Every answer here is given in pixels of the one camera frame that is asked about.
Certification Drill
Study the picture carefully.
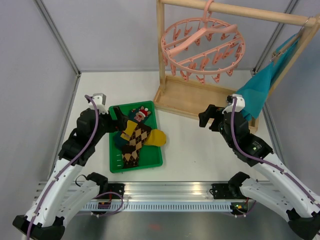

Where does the pink round clip hanger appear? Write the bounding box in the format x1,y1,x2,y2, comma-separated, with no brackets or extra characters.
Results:
160,0,246,84

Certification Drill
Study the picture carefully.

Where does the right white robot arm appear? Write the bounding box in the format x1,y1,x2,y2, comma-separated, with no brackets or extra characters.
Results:
198,104,320,240

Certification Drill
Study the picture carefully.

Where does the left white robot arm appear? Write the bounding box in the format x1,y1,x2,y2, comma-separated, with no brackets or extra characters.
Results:
12,106,128,240

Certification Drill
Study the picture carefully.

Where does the teal reindeer sock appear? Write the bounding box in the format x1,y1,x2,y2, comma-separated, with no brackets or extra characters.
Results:
113,105,152,150

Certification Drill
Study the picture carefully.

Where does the wooden clothes rack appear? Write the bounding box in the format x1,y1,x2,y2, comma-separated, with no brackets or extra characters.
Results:
153,0,320,118

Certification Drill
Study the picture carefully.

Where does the yellow sock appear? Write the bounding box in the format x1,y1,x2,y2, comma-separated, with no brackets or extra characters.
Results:
120,120,167,147

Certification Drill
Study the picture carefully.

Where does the green plastic tray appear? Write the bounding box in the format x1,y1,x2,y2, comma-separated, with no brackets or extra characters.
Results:
109,101,163,174

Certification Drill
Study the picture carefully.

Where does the teal cloth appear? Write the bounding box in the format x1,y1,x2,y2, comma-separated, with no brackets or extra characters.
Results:
236,34,298,121

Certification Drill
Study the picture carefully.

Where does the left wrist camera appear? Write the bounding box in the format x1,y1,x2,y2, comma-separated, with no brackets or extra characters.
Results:
92,93,108,114

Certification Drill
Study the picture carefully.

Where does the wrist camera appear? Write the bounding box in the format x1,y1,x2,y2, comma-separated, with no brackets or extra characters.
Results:
222,93,246,114
92,93,108,114

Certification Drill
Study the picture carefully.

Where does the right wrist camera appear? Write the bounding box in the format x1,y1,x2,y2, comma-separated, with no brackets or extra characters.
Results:
222,93,246,114

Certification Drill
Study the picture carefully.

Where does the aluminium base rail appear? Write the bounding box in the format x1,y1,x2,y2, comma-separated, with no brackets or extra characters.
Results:
33,181,276,201

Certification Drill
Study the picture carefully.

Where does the white cable duct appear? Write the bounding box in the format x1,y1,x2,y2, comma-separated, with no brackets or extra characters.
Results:
81,201,248,213

